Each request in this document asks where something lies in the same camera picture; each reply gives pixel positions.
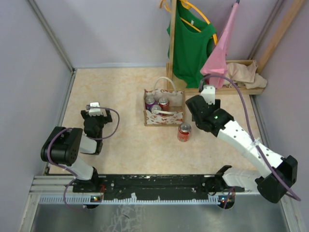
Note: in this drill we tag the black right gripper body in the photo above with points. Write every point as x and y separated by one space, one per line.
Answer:
217 105

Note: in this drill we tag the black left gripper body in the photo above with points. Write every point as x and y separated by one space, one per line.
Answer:
101 120

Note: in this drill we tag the red soda can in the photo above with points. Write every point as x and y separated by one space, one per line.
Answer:
184 132

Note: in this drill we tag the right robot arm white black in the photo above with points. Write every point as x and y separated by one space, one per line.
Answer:
274 173

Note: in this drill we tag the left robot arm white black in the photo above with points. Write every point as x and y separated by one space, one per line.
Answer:
63 146

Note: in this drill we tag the patterned canvas tote bag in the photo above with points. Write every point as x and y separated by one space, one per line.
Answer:
176 113

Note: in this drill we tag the red can back middle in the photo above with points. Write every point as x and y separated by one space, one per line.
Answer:
163 102

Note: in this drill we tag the pink shirt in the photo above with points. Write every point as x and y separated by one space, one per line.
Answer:
216 62

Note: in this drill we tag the beige crumpled cloth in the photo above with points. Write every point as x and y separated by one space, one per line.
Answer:
245 75

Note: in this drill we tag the purple can front left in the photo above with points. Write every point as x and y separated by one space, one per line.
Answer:
156 109

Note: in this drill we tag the purple can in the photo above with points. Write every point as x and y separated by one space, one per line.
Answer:
149 102
156 109

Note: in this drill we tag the purple can back left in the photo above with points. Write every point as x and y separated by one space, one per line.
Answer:
149 102

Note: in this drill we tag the leaning wooden beam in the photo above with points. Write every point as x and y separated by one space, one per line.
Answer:
289 10

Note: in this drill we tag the green tank top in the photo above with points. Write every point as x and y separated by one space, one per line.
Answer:
193 44

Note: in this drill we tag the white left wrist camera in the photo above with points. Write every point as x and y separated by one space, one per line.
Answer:
94 109

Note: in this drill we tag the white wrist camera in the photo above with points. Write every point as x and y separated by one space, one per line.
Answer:
208 94
94 109

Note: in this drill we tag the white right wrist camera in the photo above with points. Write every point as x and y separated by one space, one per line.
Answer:
208 94

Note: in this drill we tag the wooden clothes rack frame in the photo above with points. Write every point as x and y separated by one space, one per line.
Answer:
219 82

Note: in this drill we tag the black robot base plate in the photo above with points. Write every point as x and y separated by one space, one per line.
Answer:
153 194

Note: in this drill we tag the white slotted cable duct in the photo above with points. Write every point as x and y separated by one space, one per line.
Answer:
93 200

